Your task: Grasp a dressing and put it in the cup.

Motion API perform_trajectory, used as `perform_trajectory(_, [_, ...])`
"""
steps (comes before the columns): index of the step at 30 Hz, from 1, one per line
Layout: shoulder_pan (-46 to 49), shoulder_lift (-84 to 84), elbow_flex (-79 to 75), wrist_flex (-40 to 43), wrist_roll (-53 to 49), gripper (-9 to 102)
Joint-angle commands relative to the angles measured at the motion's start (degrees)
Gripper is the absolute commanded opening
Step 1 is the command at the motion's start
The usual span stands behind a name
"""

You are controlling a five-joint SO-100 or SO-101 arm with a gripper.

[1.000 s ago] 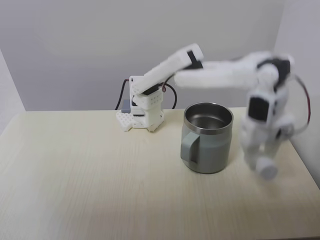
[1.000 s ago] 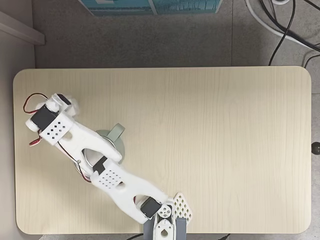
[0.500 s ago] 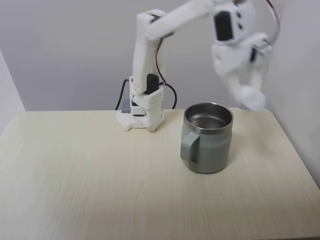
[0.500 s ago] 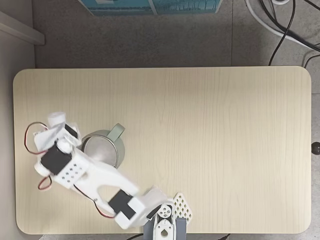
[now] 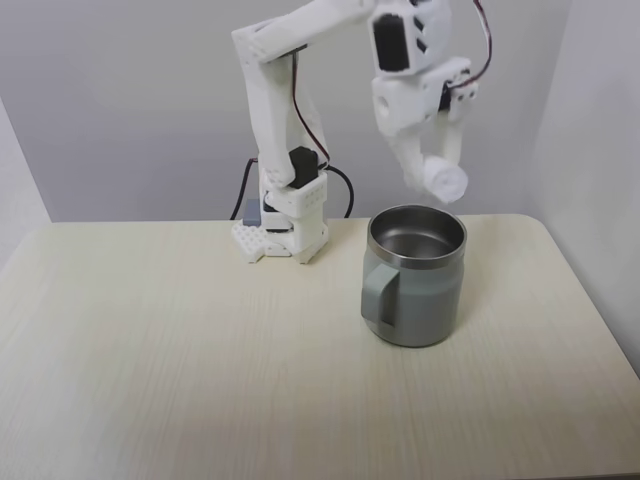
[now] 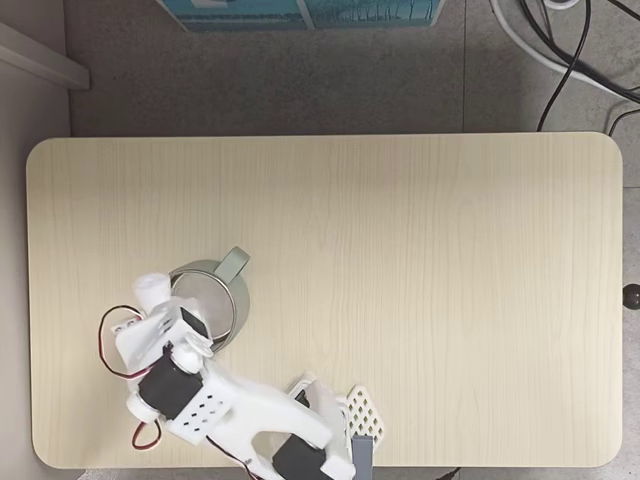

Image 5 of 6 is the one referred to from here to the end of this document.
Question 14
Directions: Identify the white gauze dressing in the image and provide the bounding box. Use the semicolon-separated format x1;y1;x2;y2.
421;155;470;205

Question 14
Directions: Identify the sage green steel mug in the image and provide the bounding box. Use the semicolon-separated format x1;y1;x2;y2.
360;203;469;348

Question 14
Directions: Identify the grey table clamp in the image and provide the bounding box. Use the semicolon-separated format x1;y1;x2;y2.
241;199;265;226

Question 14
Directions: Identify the black power cable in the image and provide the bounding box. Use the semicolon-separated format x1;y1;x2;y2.
326;166;355;220
229;157;260;222

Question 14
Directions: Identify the red servo cable at base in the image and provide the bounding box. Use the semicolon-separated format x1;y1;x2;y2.
291;48;332;169

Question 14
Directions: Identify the red servo cable at gripper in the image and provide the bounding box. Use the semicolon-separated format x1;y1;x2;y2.
449;0;497;92

